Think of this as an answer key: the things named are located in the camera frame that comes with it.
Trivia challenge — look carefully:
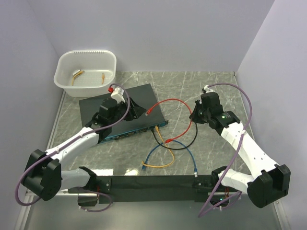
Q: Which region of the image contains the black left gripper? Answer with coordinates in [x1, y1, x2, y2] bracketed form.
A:
[109, 97, 147, 126]

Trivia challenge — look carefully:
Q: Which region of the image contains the red ethernet cable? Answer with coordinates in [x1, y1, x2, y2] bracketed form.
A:
[145, 98, 193, 144]

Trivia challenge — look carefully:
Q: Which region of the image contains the black ethernet cable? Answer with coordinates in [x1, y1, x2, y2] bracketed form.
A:
[151, 119, 199, 150]

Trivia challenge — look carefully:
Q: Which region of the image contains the orange ethernet cable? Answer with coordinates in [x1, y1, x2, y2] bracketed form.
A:
[141, 125, 175, 168]

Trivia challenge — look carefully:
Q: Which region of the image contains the blue ethernet cable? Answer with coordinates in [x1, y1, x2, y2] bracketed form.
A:
[141, 139, 199, 177]

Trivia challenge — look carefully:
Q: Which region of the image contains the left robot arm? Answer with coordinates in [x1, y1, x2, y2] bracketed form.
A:
[18, 98, 146, 201]

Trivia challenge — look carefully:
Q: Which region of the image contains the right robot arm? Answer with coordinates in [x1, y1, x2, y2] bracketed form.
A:
[190, 92, 291, 208]

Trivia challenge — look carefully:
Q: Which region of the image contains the small orange plug in tub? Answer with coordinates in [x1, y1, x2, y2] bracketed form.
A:
[101, 73, 105, 85]

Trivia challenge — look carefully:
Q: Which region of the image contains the white plastic tub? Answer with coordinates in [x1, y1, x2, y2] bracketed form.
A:
[54, 50, 117, 98]

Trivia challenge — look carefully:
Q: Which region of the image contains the black network switch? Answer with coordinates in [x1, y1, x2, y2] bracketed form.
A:
[79, 84, 168, 142]

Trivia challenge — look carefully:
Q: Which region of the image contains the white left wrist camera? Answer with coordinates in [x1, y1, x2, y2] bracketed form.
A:
[108, 87, 125, 103]

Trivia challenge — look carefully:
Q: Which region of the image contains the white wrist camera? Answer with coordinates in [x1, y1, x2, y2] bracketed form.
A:
[108, 87, 125, 103]
[202, 85, 214, 93]

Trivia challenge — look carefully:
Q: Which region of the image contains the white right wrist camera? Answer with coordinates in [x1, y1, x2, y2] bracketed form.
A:
[202, 85, 214, 93]

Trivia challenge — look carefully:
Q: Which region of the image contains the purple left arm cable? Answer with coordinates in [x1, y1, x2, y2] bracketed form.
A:
[15, 83, 131, 212]

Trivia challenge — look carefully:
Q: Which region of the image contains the orange cable piece in tub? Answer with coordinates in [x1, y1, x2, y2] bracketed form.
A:
[71, 69, 85, 86]

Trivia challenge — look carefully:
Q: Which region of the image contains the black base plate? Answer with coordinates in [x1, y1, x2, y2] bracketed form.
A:
[67, 174, 239, 207]

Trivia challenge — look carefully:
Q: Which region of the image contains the aluminium rail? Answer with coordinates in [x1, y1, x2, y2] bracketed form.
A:
[24, 186, 279, 199]

